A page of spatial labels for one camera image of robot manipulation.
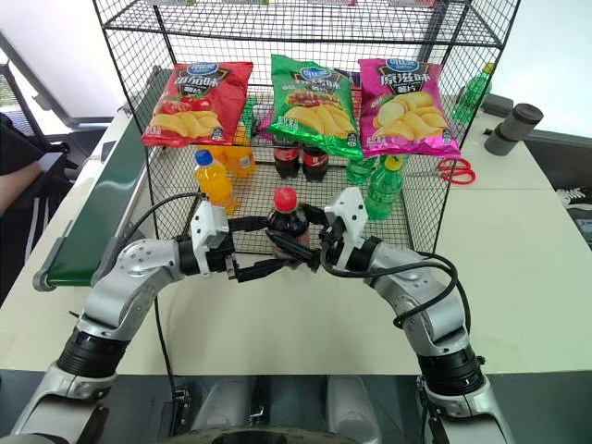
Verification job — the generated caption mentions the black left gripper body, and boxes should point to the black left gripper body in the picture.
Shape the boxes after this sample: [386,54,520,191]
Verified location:
[206,231,242,282]

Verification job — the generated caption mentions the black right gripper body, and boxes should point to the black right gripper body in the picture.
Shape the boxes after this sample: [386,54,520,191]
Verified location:
[317,216,351,269]

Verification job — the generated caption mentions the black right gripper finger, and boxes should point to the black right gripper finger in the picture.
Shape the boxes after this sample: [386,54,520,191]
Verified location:
[264,228,323,273]
[302,203,332,228]

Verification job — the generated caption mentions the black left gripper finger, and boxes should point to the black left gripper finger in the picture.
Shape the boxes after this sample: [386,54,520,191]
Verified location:
[227,215,275,233]
[233,255,302,285]

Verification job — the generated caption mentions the cola bottle with red cap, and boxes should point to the cola bottle with red cap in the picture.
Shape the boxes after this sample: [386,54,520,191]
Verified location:
[265,186,312,269]

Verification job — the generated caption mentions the green conveyor belt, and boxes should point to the green conveyor belt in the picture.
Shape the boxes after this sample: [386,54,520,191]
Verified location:
[31,64,175,293]

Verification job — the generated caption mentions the orange soda bottle blue cap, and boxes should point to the orange soda bottle blue cap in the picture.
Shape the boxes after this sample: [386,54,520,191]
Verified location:
[192,148,235,216]

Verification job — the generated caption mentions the green soda bottle yellow cap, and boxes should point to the green soda bottle yellow cap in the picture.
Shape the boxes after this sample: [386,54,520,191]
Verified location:
[366,154,405,221]

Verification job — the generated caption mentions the green potato chips bag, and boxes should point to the green potato chips bag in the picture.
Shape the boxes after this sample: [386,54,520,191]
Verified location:
[268,54,364,162]

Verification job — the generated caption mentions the red potato chips bag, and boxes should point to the red potato chips bag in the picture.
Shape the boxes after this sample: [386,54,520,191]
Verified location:
[140,60,254,148]

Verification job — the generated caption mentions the magenta potato chips bag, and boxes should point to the magenta potato chips bag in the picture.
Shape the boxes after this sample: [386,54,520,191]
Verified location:
[358,57,463,160]

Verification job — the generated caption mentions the grey cylindrical roll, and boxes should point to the grey cylindrical roll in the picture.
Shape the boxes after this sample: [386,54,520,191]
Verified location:
[483,103,545,156]

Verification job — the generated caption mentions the black equipment with white print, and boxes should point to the black equipment with white print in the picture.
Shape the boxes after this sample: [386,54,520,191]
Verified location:
[551,184,592,253]

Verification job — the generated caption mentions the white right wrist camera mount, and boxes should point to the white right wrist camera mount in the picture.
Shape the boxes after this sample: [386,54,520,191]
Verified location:
[323,186,370,270]

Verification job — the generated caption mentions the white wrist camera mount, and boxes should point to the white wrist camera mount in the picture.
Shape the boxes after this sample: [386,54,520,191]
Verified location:
[190,201,231,277]
[323,186,370,270]

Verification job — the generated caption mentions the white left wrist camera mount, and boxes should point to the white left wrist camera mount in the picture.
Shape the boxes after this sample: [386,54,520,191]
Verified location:
[190,201,231,277]

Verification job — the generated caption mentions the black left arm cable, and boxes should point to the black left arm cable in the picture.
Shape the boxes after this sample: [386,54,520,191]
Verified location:
[120,191,212,242]

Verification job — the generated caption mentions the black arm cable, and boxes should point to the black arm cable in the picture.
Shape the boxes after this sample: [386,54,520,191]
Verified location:
[318,244,473,332]
[120,191,212,242]

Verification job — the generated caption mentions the thin black table cable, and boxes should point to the thin black table cable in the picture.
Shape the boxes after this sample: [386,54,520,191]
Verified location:
[154,295,191,408]

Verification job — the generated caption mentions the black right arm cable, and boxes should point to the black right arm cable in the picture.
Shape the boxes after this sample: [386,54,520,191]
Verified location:
[318,244,473,332]

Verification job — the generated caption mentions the red handled scissors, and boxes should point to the red handled scissors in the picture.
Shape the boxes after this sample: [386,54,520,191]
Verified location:
[436,155,478,187]

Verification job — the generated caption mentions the black wire mesh rack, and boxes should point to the black wire mesh rack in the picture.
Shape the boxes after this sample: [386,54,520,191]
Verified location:
[91,0,523,256]

